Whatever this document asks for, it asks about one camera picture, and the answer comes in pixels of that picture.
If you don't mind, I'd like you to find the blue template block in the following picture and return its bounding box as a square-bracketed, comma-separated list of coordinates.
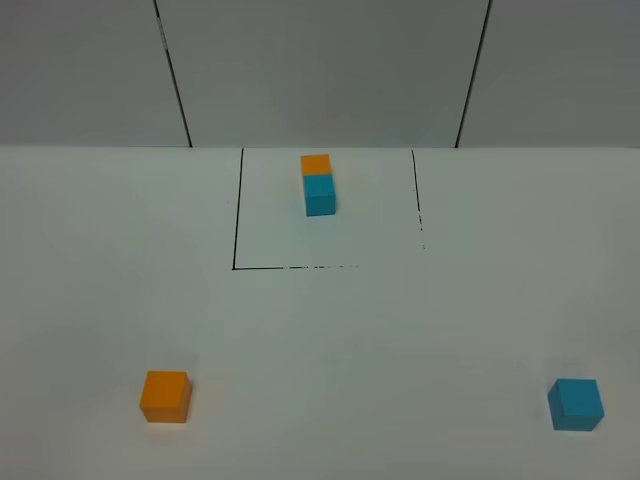
[303, 174, 337, 217]

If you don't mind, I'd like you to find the orange template block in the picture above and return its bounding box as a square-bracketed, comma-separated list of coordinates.
[301, 154, 332, 177]

